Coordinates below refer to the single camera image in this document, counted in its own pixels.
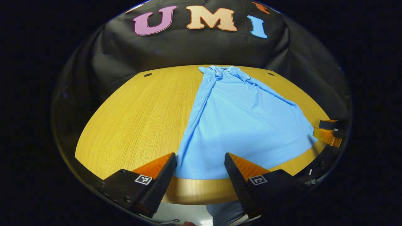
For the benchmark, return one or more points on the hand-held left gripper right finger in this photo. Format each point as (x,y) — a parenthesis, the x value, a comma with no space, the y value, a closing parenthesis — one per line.
(240,188)

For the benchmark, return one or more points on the person's trouser leg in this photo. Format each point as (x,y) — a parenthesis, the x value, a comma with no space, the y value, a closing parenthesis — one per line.
(224,215)

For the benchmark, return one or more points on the light blue T-shirt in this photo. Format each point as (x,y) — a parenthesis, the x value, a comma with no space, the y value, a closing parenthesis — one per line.
(245,125)

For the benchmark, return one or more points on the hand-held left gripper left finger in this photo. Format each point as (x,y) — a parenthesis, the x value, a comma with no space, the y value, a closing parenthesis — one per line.
(160,188)

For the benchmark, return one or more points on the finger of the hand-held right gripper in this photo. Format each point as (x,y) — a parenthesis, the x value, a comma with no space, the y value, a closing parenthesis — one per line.
(326,136)
(328,124)

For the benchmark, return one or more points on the black backdrop cloth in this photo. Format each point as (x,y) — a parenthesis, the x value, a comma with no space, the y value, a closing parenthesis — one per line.
(201,50)

